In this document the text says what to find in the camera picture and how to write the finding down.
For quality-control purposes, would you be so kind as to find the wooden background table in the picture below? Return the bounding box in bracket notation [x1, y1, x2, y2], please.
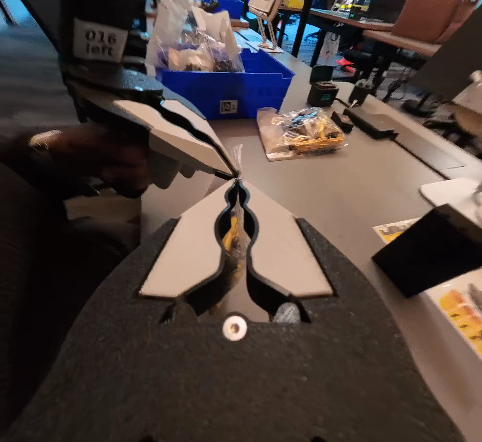
[279, 0, 443, 85]

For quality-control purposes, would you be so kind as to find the wooden book stand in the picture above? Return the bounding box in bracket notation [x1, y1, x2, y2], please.
[258, 16, 285, 53]

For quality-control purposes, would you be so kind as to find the white book stand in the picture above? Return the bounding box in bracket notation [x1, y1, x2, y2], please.
[419, 69, 482, 216]

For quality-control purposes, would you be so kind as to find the yellow sticker sheet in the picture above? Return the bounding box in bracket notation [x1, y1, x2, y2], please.
[372, 218, 482, 360]

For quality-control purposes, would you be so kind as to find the white printed tote bag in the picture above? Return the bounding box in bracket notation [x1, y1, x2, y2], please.
[319, 31, 341, 61]

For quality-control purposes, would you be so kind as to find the crumpled clear parts bag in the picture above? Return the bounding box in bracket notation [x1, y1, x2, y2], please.
[146, 0, 245, 73]

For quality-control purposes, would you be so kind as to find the black perforated block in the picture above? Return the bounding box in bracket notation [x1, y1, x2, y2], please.
[371, 204, 482, 299]

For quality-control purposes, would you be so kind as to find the black charging case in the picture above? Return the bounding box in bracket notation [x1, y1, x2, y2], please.
[307, 65, 340, 107]

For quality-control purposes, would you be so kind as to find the silver wristwatch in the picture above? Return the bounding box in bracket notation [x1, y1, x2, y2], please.
[28, 129, 64, 150]

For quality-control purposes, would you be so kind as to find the black power adapter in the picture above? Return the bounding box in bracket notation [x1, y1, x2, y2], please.
[348, 80, 378, 108]

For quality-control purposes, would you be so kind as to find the black pole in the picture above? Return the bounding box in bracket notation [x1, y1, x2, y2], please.
[292, 0, 325, 59]

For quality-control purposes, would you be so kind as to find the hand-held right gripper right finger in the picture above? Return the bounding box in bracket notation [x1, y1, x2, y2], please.
[239, 179, 335, 316]

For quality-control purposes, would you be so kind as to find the blue plastic bin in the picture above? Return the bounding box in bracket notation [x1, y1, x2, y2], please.
[177, 0, 245, 20]
[155, 48, 295, 120]

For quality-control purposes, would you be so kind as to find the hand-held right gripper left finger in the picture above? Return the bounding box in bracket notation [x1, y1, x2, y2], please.
[139, 179, 239, 316]

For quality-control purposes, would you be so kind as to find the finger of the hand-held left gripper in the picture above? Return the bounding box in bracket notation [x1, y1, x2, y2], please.
[112, 100, 236, 180]
[162, 98, 227, 158]

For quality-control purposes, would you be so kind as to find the small clear parts bag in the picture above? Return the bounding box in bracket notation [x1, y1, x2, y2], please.
[218, 144, 258, 312]

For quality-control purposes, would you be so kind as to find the clear bag of yellow beams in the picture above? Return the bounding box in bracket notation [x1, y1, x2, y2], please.
[257, 107, 346, 162]

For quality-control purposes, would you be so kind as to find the black monitor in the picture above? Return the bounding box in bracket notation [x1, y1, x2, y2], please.
[408, 7, 482, 101]

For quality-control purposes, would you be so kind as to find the black device with red mark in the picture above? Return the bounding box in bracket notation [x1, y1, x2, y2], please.
[331, 110, 355, 132]

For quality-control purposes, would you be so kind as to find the black power strip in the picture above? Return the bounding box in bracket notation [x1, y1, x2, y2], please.
[343, 107, 399, 140]

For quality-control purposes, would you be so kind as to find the person's left hand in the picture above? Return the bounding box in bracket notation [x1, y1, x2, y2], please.
[45, 126, 153, 199]

